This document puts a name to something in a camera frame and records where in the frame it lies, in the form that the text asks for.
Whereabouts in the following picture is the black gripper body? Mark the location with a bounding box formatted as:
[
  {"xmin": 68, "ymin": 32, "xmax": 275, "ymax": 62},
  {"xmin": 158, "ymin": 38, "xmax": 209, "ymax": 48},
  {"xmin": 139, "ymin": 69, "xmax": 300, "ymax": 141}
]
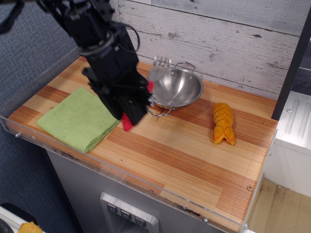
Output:
[{"xmin": 81, "ymin": 26, "xmax": 154, "ymax": 107}]

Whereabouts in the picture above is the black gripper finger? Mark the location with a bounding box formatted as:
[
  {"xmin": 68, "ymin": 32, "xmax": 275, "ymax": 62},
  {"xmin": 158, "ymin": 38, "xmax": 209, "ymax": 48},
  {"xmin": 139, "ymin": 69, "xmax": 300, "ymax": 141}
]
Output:
[
  {"xmin": 118, "ymin": 96, "xmax": 147, "ymax": 126},
  {"xmin": 98, "ymin": 94, "xmax": 123, "ymax": 120}
]

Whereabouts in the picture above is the red handled metal fork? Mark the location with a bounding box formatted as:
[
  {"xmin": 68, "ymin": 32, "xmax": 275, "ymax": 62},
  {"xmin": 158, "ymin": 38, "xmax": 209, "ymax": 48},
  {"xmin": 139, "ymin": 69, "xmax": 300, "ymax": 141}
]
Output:
[{"xmin": 121, "ymin": 56, "xmax": 172, "ymax": 132}]

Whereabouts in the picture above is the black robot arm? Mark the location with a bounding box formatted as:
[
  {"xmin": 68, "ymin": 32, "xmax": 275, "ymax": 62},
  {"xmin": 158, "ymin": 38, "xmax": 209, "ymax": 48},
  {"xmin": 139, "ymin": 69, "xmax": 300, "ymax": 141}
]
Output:
[{"xmin": 38, "ymin": 0, "xmax": 152, "ymax": 126}]

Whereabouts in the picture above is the orange felt toy fish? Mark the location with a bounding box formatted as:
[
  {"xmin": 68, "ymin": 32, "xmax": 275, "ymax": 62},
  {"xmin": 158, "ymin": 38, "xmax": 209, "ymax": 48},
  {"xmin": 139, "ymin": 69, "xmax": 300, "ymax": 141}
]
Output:
[{"xmin": 212, "ymin": 102, "xmax": 235, "ymax": 145}]

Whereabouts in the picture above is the green folded cloth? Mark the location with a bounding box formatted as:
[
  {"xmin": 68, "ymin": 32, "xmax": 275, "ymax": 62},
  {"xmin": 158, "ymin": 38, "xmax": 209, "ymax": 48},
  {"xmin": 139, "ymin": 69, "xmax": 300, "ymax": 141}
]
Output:
[{"xmin": 37, "ymin": 87, "xmax": 119, "ymax": 153}]

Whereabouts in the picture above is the clear acrylic edge guard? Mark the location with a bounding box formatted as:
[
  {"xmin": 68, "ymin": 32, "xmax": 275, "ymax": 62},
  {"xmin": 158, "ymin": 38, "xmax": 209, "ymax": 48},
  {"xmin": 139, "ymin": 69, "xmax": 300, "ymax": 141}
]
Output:
[{"xmin": 6, "ymin": 58, "xmax": 277, "ymax": 233}]

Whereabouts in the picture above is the grey toy fridge cabinet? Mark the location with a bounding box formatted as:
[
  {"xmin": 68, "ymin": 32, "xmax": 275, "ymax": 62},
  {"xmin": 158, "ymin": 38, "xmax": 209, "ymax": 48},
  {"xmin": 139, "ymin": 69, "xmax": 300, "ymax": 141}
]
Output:
[{"xmin": 47, "ymin": 150, "xmax": 219, "ymax": 233}]

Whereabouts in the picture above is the silver toy dispenser panel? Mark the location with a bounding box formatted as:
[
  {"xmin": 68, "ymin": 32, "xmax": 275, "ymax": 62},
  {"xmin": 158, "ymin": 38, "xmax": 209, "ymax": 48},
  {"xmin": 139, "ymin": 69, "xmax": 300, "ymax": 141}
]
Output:
[{"xmin": 100, "ymin": 192, "xmax": 160, "ymax": 233}]

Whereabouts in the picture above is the yellow object bottom left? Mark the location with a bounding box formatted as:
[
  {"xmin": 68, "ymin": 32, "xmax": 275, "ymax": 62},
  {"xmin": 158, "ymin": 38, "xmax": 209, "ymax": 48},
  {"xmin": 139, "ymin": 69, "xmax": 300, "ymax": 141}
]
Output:
[{"xmin": 18, "ymin": 222, "xmax": 43, "ymax": 233}]

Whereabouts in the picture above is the white toy sink unit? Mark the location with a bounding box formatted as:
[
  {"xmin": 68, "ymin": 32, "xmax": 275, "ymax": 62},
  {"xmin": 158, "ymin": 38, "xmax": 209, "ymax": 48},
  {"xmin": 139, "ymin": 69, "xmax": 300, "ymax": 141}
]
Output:
[{"xmin": 263, "ymin": 91, "xmax": 311, "ymax": 197}]

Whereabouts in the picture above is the small steel two-handled pot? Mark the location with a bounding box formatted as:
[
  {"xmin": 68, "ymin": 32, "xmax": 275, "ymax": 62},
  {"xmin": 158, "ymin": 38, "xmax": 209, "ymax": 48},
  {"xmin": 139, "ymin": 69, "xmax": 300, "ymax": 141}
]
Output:
[{"xmin": 147, "ymin": 62, "xmax": 204, "ymax": 117}]

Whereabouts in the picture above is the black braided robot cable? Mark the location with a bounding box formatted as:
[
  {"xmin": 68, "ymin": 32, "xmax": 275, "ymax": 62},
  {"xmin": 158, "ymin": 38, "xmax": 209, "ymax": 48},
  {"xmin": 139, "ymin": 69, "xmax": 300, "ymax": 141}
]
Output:
[{"xmin": 0, "ymin": 0, "xmax": 25, "ymax": 34}]

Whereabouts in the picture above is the dark right shelf post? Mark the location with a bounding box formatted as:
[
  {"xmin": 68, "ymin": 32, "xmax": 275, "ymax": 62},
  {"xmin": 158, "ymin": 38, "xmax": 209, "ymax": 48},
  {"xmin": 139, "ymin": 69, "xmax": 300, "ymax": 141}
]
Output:
[{"xmin": 271, "ymin": 9, "xmax": 311, "ymax": 120}]

